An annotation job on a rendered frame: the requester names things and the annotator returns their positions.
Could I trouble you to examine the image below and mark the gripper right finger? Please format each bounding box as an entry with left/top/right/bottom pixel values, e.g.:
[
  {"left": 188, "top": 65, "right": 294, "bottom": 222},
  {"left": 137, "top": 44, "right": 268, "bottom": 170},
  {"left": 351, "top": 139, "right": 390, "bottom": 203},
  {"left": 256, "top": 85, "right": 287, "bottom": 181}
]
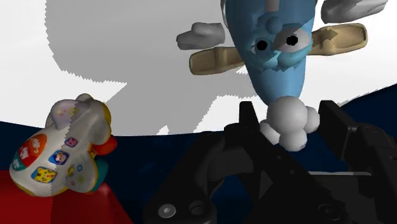
[{"left": 317, "top": 99, "right": 397, "bottom": 224}]

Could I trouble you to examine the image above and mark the white toy with coloured buttons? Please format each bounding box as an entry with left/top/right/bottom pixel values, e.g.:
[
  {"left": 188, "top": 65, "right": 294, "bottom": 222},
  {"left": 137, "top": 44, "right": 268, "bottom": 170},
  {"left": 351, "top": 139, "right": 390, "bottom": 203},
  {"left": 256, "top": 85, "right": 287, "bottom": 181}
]
[{"left": 9, "top": 93, "right": 118, "bottom": 198}]

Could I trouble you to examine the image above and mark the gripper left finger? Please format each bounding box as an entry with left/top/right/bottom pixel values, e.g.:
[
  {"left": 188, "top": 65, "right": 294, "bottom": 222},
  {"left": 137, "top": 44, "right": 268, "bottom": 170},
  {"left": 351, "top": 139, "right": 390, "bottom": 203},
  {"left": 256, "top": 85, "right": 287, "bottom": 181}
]
[{"left": 142, "top": 101, "right": 351, "bottom": 224}]

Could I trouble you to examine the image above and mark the blue figure with tan ears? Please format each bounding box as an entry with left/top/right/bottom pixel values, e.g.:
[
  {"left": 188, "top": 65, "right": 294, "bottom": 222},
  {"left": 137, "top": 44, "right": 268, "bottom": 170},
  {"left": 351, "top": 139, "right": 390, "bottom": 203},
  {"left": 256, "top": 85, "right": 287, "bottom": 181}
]
[{"left": 176, "top": 0, "right": 389, "bottom": 153}]

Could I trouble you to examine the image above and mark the red block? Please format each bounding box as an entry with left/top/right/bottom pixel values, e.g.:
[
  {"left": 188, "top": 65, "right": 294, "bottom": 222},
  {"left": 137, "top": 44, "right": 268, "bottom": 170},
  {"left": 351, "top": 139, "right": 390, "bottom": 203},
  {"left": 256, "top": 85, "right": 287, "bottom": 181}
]
[{"left": 0, "top": 169, "right": 134, "bottom": 224}]

